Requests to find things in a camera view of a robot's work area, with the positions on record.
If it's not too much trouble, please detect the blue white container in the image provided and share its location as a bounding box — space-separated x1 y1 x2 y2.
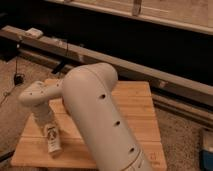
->
199 128 213 171

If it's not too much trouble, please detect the long wooden beam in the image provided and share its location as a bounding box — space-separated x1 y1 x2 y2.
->
0 25 213 107

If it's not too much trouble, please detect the wooden table board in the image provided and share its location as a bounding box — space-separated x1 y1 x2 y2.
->
11 81 167 171

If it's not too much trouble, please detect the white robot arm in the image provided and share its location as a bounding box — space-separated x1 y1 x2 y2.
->
19 63 154 171

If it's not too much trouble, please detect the black cable with plug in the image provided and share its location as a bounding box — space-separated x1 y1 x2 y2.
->
0 35 26 104

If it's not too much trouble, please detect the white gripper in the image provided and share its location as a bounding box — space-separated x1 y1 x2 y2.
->
31 102 57 136

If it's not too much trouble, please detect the white plastic bottle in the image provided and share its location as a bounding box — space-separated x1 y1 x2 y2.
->
45 124 62 157

